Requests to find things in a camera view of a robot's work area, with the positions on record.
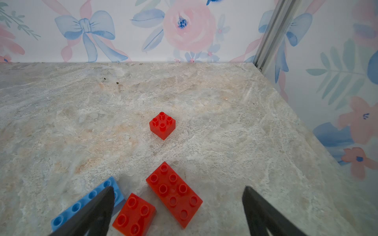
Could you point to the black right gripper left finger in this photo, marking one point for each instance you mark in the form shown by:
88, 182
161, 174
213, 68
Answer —
93, 219

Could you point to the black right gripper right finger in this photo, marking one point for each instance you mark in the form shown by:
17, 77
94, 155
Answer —
263, 219

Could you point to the red 2x2 lego brick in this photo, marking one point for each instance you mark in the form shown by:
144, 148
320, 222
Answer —
135, 218
162, 125

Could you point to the red 2x4 lego brick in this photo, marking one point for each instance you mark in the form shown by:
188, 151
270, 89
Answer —
182, 202

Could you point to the blue 2x4 lego brick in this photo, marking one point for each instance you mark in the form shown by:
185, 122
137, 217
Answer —
66, 215

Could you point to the aluminium corner post right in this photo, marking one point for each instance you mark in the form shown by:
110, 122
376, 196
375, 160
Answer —
275, 30

